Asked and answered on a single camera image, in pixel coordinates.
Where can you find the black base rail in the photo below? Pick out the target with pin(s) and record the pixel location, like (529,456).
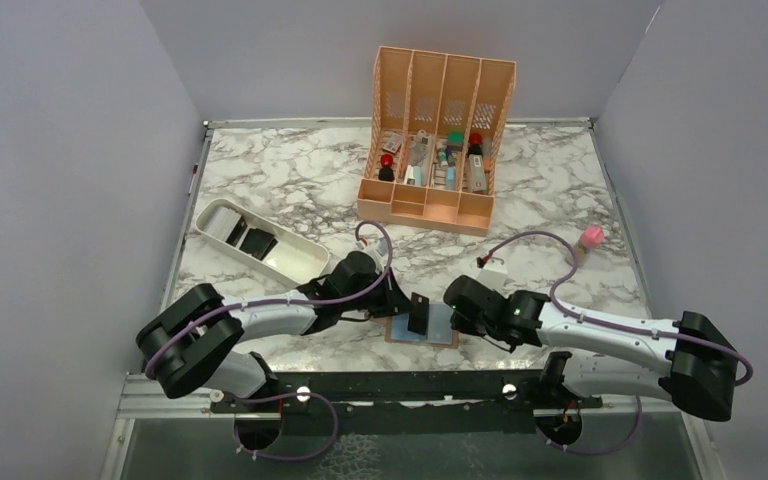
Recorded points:
(399,402)

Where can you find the pink cap small bottle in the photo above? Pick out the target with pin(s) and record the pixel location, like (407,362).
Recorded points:
(589,240)

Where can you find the green cap bottle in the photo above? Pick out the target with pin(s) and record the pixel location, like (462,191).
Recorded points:
(455,141)

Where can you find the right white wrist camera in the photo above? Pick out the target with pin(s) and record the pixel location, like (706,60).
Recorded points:
(494,274)

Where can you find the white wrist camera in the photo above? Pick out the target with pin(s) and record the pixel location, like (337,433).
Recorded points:
(494,274)
(377,250)

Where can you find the white plastic tray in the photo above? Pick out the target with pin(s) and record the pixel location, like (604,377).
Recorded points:
(294,260)

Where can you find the peach desk organizer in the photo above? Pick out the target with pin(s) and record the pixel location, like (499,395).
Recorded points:
(419,97)

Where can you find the red black stamp left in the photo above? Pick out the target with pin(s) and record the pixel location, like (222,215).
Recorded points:
(386,171)

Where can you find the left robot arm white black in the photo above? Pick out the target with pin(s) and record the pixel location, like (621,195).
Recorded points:
(190,345)

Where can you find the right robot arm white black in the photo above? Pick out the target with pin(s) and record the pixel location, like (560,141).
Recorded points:
(686,362)

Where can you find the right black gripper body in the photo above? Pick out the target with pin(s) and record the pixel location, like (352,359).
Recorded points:
(461,323)

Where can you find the red black stamp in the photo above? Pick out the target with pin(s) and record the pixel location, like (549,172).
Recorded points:
(475,145)
(386,171)

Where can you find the brown leather card holder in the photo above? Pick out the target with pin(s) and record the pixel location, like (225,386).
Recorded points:
(439,333)

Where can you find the red black stamp right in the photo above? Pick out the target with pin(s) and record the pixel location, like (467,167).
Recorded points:
(475,145)

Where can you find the stack of cards in tray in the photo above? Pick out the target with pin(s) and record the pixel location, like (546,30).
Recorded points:
(231,228)

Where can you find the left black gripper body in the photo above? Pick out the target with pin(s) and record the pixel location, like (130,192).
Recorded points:
(374,303)

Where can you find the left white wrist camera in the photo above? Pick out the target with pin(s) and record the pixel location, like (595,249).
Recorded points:
(377,250)

